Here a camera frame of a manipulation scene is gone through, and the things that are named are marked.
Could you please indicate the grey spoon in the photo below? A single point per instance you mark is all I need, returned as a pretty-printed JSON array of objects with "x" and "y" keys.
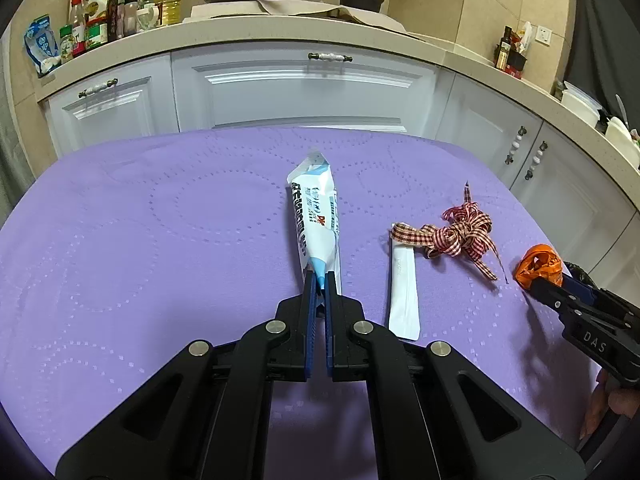
[{"x": 621, "y": 107}]

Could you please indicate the clear plastic container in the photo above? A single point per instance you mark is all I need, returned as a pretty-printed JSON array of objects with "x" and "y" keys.
[{"x": 580, "y": 105}]

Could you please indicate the white wall socket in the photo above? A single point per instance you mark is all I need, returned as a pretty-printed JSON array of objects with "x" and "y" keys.
[{"x": 545, "y": 35}]

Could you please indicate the red black box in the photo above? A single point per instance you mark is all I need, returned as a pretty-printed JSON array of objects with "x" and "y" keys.
[{"x": 517, "y": 66}]

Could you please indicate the beige stone countertop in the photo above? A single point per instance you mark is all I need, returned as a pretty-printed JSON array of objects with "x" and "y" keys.
[{"x": 250, "y": 32}]

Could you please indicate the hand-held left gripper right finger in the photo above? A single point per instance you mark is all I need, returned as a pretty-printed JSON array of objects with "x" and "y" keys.
[{"x": 330, "y": 320}]

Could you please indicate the red gingham ribbon bow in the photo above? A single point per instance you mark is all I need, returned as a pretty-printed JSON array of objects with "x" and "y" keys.
[{"x": 460, "y": 235}]

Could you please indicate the black curtain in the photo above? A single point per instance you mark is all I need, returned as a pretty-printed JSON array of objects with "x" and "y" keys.
[{"x": 610, "y": 35}]

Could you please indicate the dark sauce bottle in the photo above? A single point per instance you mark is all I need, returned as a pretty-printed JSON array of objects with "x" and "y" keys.
[{"x": 504, "y": 50}]

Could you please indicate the beige stove cover sheet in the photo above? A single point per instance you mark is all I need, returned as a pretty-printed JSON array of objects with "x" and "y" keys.
[{"x": 300, "y": 8}]

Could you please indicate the white packet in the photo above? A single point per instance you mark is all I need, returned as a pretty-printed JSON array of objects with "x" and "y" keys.
[{"x": 524, "y": 35}]

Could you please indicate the white lidded bowl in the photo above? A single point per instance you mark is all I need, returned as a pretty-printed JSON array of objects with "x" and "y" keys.
[{"x": 622, "y": 142}]

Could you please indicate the purple tablecloth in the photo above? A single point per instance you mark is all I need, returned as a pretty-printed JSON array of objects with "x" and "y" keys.
[{"x": 150, "y": 260}]

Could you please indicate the blue white pouch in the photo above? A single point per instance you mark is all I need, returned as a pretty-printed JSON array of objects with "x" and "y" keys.
[{"x": 42, "y": 45}]

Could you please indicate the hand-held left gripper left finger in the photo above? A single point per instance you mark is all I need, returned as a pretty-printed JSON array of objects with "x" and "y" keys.
[{"x": 310, "y": 320}]

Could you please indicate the group of condiment bottles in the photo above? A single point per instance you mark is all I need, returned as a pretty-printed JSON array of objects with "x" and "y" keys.
[{"x": 120, "y": 15}]

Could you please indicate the black round trash bin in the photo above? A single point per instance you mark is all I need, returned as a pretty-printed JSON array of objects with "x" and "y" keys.
[{"x": 580, "y": 270}]

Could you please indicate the person's right hand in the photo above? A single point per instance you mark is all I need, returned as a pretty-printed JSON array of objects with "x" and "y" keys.
[{"x": 597, "y": 405}]

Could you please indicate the white blue toothpaste tube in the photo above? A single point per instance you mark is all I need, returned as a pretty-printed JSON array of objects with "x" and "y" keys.
[{"x": 312, "y": 220}]

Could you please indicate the orange wrapper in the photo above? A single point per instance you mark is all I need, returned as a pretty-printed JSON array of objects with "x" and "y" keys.
[{"x": 537, "y": 267}]

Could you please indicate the white paper sachet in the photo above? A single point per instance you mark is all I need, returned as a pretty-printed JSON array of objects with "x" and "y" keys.
[{"x": 404, "y": 295}]

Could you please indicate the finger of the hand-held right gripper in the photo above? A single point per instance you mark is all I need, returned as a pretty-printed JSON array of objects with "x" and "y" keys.
[
  {"x": 555, "y": 302},
  {"x": 582, "y": 291}
]

